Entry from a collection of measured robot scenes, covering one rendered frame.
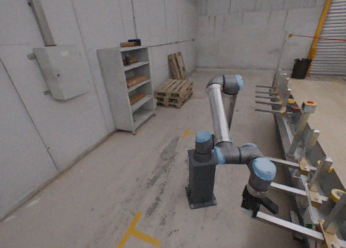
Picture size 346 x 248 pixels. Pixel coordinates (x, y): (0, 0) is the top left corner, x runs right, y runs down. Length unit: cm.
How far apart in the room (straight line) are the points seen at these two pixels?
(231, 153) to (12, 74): 224
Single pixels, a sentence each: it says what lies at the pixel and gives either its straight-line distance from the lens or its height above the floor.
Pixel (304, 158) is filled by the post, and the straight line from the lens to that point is 148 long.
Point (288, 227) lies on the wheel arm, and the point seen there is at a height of 86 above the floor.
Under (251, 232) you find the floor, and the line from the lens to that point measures 202.
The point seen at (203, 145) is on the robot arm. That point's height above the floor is 79.
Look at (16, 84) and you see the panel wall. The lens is 241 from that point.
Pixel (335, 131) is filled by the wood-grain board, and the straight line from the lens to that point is 199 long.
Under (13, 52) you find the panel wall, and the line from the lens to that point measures 242.
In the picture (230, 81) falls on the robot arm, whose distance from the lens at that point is 121.
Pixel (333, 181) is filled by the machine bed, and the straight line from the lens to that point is 163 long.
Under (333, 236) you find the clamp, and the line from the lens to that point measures 116.
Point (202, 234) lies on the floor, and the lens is 192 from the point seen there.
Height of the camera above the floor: 171
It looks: 27 degrees down
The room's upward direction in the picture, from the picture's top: 2 degrees counter-clockwise
